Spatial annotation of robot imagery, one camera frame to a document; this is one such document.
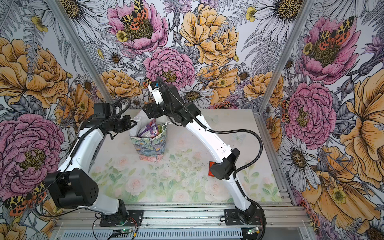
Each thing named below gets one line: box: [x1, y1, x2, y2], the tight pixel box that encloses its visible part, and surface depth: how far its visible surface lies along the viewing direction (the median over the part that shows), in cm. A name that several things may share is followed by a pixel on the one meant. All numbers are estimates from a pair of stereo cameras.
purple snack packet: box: [138, 118, 159, 138], surface depth 83 cm
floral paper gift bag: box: [129, 115, 167, 163], surface depth 83 cm
